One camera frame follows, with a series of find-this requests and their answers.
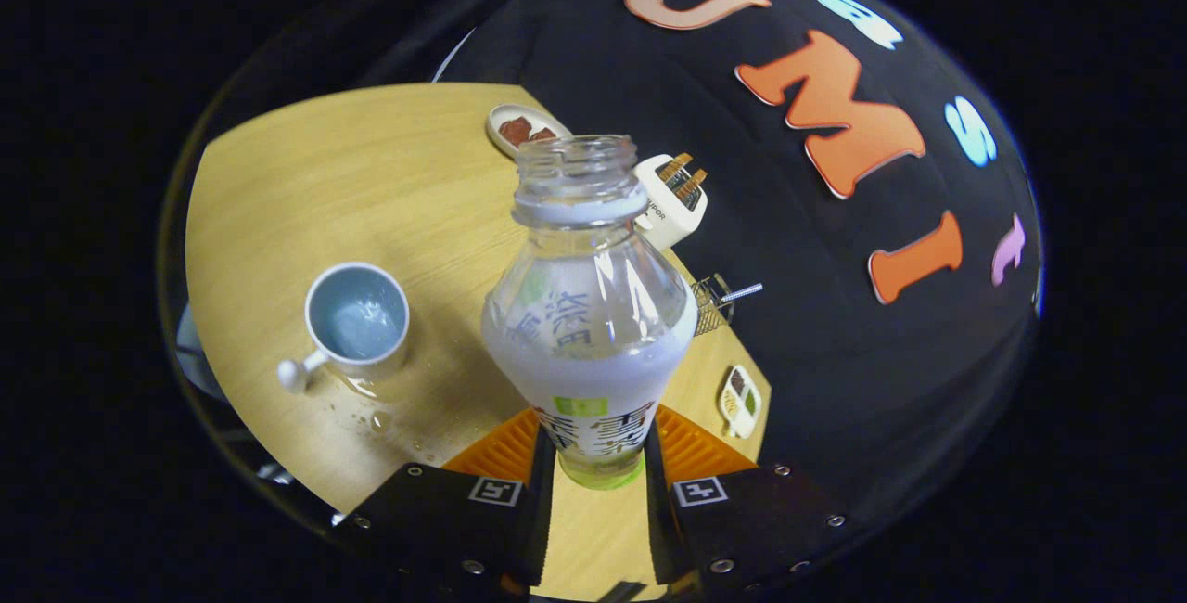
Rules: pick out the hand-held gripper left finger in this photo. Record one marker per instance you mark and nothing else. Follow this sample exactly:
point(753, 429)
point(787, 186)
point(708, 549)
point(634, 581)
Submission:
point(445, 519)

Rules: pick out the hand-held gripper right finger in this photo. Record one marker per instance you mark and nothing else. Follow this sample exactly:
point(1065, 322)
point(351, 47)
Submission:
point(751, 515)

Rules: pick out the clear plastic juice bottle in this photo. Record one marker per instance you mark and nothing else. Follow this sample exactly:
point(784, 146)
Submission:
point(589, 371)

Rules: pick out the white cup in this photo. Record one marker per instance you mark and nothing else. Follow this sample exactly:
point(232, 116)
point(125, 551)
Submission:
point(357, 315)

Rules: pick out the white divided bean dish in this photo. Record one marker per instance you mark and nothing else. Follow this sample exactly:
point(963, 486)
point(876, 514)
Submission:
point(739, 425)

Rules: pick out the white straw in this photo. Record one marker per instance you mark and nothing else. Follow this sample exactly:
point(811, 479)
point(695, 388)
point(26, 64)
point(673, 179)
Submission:
point(746, 290)

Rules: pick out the white toaster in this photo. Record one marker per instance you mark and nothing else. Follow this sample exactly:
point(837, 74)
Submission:
point(670, 218)

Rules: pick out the wooden table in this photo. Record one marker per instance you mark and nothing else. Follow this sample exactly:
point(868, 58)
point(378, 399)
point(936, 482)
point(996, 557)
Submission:
point(389, 195)

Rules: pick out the toast slice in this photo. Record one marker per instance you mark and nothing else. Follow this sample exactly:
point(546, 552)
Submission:
point(674, 167)
point(692, 186)

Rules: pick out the brown meat piece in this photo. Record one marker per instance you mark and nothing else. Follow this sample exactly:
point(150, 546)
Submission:
point(515, 131)
point(542, 134)

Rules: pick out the round beige plate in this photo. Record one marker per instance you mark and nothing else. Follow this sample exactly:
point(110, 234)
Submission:
point(496, 125)

